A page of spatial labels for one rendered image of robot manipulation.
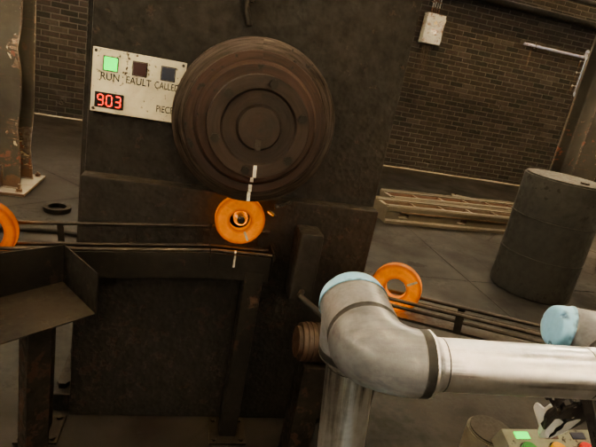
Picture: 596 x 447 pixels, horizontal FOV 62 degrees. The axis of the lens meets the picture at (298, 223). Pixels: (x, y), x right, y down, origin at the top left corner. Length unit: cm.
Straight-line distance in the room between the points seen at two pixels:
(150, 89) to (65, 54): 618
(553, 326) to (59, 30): 731
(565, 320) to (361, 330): 38
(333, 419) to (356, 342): 24
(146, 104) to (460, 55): 730
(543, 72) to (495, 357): 871
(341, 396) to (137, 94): 107
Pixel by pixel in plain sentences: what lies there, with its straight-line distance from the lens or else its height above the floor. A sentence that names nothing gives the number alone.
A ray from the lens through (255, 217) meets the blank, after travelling 153.
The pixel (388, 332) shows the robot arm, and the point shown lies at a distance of 71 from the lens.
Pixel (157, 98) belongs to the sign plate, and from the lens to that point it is 157.
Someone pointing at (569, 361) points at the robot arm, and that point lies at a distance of 82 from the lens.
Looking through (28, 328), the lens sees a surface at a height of 60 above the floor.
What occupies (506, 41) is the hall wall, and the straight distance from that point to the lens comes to 893.
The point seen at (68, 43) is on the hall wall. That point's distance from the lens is 772.
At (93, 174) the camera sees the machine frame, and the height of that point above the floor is 87.
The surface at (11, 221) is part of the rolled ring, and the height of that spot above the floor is 73.
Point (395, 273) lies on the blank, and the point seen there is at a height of 75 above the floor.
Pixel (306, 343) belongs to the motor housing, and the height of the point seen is 50.
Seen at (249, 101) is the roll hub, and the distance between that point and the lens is 137.
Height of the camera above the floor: 130
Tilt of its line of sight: 18 degrees down
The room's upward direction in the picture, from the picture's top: 11 degrees clockwise
